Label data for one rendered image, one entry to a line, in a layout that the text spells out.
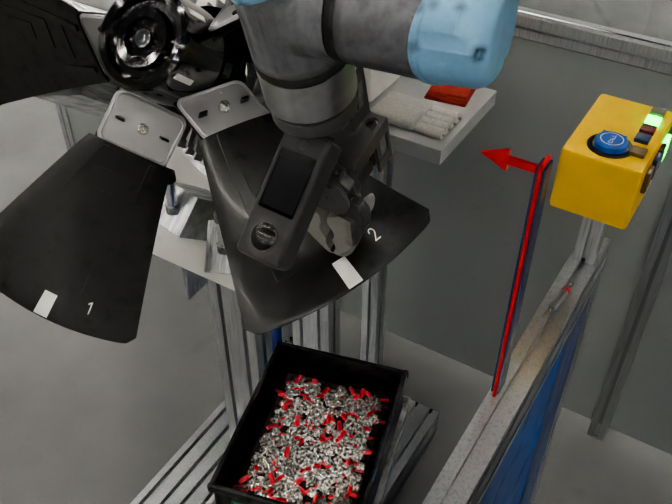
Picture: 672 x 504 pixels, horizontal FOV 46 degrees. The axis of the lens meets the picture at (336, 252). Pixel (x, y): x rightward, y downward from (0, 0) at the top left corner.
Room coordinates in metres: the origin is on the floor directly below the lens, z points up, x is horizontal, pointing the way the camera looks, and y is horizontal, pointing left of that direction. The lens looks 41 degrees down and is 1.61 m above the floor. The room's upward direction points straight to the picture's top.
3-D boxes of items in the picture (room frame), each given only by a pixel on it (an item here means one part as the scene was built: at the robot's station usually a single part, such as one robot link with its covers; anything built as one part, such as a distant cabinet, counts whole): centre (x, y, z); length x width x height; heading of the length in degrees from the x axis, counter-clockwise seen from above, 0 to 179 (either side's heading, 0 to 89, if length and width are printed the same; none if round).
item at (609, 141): (0.81, -0.34, 1.08); 0.04 x 0.04 x 0.02
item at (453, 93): (1.31, -0.22, 0.87); 0.08 x 0.08 x 0.02; 66
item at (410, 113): (1.22, -0.14, 0.87); 0.15 x 0.09 x 0.02; 59
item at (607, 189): (0.85, -0.36, 1.02); 0.16 x 0.10 x 0.11; 148
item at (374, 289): (1.32, -0.09, 0.42); 0.04 x 0.04 x 0.83; 58
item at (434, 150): (1.32, -0.09, 0.85); 0.36 x 0.24 x 0.03; 58
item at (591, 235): (0.85, -0.36, 0.92); 0.03 x 0.03 x 0.12; 58
